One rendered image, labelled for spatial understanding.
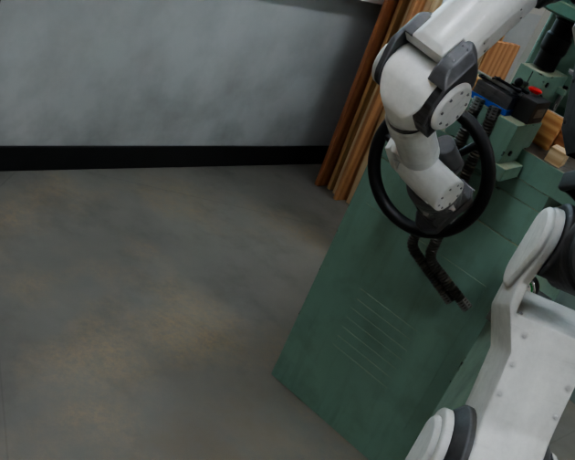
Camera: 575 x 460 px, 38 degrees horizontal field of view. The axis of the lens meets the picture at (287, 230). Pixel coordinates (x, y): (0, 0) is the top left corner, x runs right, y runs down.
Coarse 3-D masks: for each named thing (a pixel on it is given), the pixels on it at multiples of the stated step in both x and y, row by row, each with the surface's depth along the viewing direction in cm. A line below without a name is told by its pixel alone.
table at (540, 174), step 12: (444, 132) 176; (528, 156) 175; (540, 156) 176; (480, 168) 172; (504, 168) 169; (516, 168) 174; (528, 168) 176; (540, 168) 174; (552, 168) 173; (564, 168) 175; (504, 180) 172; (528, 180) 176; (540, 180) 175; (552, 180) 173; (552, 192) 173; (564, 192) 172
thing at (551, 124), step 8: (552, 112) 181; (544, 120) 181; (552, 120) 180; (560, 120) 179; (544, 128) 181; (552, 128) 180; (560, 128) 180; (536, 136) 183; (544, 136) 181; (552, 136) 180; (544, 144) 182
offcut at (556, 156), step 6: (558, 144) 176; (552, 150) 173; (558, 150) 172; (564, 150) 174; (546, 156) 174; (552, 156) 173; (558, 156) 172; (564, 156) 172; (552, 162) 173; (558, 162) 173; (564, 162) 175
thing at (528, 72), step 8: (520, 64) 185; (528, 64) 187; (520, 72) 185; (528, 72) 184; (536, 72) 183; (544, 72) 185; (552, 72) 189; (560, 72) 193; (512, 80) 187; (528, 80) 185; (536, 80) 184; (544, 80) 183; (552, 80) 186; (560, 80) 190; (544, 88) 185; (552, 88) 189; (544, 96) 188; (552, 96) 192
